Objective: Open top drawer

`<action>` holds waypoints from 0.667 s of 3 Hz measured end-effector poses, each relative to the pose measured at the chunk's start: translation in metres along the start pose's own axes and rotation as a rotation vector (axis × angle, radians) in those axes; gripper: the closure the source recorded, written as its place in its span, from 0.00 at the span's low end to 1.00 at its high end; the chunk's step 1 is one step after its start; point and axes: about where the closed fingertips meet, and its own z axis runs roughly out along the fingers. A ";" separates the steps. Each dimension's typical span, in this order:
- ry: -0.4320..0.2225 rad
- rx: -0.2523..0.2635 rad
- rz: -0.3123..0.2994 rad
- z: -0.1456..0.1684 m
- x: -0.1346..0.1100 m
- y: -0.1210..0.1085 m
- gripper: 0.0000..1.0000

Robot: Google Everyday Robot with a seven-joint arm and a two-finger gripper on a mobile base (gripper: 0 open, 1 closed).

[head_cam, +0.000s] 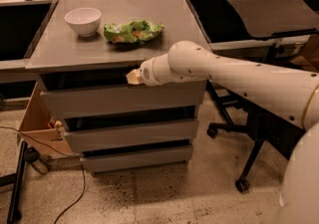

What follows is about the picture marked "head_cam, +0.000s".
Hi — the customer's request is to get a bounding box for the grey top drawer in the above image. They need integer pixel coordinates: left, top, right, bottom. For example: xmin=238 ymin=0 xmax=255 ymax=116
xmin=41 ymin=82 xmax=205 ymax=119

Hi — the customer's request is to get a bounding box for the grey drawer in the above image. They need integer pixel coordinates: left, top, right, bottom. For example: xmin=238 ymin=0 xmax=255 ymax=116
xmin=65 ymin=119 xmax=198 ymax=152
xmin=41 ymin=82 xmax=205 ymax=119
xmin=81 ymin=145 xmax=193 ymax=173

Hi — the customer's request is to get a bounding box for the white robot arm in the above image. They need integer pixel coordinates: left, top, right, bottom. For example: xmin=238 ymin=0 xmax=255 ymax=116
xmin=127 ymin=41 xmax=319 ymax=224

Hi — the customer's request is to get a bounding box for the grey drawer cabinet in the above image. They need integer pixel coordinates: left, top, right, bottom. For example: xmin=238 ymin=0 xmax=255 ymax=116
xmin=27 ymin=0 xmax=206 ymax=173

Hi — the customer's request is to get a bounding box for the grey middle drawer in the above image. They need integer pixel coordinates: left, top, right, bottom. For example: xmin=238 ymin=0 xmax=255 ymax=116
xmin=65 ymin=119 xmax=198 ymax=152

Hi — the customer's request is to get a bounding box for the grey bottom drawer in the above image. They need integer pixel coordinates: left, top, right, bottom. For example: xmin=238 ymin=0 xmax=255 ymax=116
xmin=81 ymin=145 xmax=193 ymax=173

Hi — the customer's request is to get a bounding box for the green crumpled chip bag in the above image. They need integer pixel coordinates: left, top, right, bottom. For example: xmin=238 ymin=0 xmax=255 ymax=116
xmin=104 ymin=20 xmax=164 ymax=44

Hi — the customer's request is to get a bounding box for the white ceramic bowl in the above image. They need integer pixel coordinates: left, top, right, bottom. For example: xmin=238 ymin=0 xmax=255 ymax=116
xmin=65 ymin=7 xmax=102 ymax=37

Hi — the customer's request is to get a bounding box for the brown cardboard box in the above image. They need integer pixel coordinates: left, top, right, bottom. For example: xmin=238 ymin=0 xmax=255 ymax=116
xmin=19 ymin=85 xmax=73 ymax=159

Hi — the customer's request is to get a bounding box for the grey metal bottle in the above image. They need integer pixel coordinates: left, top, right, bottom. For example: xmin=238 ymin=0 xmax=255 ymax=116
xmin=24 ymin=147 xmax=49 ymax=175

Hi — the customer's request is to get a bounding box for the black stand leg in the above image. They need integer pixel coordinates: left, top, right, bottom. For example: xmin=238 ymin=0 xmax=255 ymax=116
xmin=0 ymin=141 xmax=28 ymax=224

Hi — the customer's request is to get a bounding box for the black office chair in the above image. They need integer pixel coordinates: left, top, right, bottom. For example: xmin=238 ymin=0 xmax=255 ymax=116
xmin=206 ymin=82 xmax=305 ymax=193

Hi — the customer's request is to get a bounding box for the black cable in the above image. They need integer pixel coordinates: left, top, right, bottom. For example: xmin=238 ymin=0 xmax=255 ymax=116
xmin=0 ymin=125 xmax=87 ymax=224

